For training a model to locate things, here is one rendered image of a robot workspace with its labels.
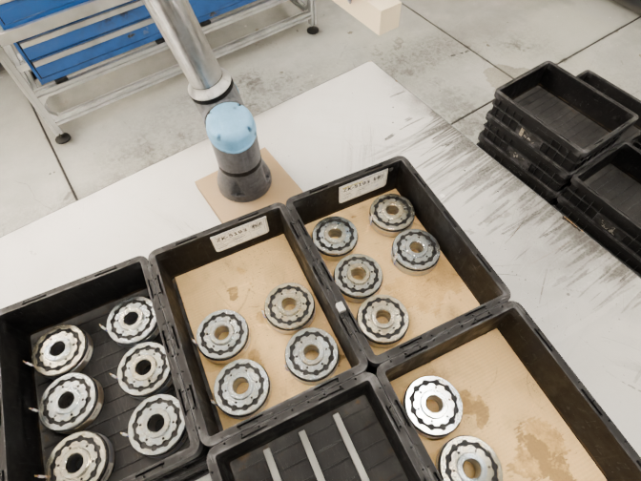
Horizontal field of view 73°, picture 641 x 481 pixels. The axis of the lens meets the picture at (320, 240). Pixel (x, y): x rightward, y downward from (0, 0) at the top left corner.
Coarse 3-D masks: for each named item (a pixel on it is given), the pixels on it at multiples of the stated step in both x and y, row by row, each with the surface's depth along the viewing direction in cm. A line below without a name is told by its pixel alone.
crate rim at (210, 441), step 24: (288, 216) 90; (192, 240) 88; (312, 264) 84; (168, 312) 80; (336, 312) 79; (360, 360) 74; (192, 384) 73; (336, 384) 72; (192, 408) 71; (288, 408) 70
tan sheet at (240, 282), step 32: (256, 256) 97; (288, 256) 97; (192, 288) 93; (224, 288) 93; (256, 288) 93; (192, 320) 89; (256, 320) 89; (320, 320) 89; (256, 352) 85; (288, 384) 82; (224, 416) 79
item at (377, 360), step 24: (408, 168) 96; (312, 192) 95; (432, 192) 93; (312, 240) 87; (480, 264) 83; (336, 288) 81; (504, 288) 80; (480, 312) 78; (360, 336) 76; (432, 336) 76; (384, 360) 74
